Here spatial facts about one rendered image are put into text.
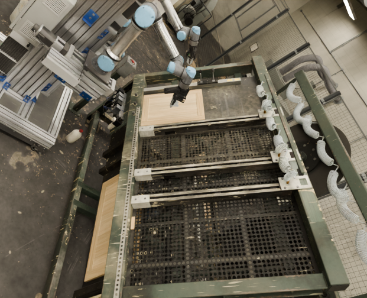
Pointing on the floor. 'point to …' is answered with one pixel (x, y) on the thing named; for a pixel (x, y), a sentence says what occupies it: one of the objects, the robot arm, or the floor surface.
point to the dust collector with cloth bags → (185, 16)
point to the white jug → (74, 136)
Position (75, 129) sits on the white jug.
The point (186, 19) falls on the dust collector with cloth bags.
